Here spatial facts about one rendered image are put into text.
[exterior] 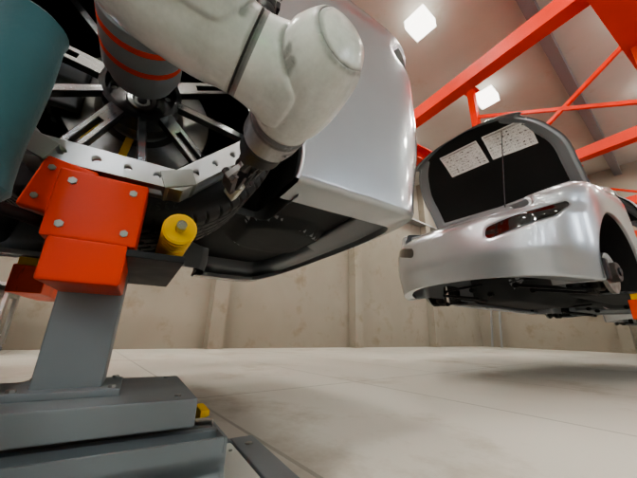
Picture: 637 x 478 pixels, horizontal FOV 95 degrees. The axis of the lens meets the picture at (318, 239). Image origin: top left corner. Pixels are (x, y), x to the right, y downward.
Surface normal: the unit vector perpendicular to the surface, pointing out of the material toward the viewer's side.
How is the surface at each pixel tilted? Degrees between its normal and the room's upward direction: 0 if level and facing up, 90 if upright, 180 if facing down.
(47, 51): 88
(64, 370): 90
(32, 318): 90
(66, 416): 90
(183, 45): 162
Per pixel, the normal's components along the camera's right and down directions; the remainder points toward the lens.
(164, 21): -0.04, 0.73
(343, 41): 0.52, -0.11
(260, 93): -0.21, 0.83
